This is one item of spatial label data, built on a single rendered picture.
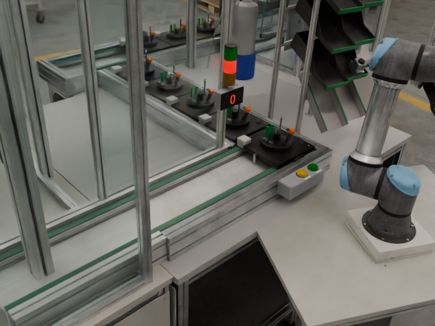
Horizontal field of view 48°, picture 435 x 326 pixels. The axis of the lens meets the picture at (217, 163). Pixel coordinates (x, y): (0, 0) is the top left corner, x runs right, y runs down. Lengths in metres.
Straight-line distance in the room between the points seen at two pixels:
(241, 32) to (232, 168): 1.08
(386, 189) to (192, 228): 0.66
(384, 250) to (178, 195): 0.76
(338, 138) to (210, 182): 0.79
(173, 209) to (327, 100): 0.92
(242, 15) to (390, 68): 1.37
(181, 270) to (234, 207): 0.31
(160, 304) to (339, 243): 0.67
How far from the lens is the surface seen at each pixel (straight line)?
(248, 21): 2.89
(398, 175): 1.75
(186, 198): 1.87
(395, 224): 1.82
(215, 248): 1.75
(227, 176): 2.00
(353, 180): 1.76
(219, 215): 1.75
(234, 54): 1.88
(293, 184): 1.92
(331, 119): 2.29
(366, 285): 1.72
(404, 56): 1.67
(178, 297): 1.72
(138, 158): 1.32
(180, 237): 1.66
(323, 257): 1.78
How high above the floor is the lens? 2.05
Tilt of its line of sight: 33 degrees down
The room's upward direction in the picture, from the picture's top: 3 degrees clockwise
